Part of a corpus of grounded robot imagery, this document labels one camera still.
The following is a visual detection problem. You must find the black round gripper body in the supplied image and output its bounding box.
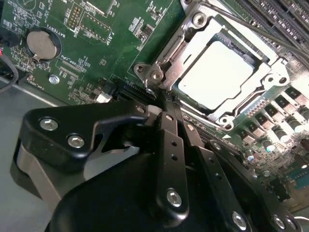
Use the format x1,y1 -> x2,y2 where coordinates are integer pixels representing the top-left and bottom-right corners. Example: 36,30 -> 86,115
10,144 -> 234,232

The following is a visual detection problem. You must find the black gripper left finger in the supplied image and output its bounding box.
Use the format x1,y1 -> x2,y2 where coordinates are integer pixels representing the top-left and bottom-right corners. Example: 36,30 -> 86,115
18,93 -> 191,226

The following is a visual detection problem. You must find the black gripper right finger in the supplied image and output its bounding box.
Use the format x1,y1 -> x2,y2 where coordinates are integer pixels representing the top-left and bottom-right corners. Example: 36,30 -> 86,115
172,95 -> 304,232

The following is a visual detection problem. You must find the silver green CPU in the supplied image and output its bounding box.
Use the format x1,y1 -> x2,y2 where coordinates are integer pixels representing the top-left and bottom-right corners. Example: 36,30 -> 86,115
178,40 -> 258,111

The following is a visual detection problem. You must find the metal socket cover frame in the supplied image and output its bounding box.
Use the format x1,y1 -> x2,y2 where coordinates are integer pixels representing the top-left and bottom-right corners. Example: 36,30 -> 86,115
155,20 -> 289,124

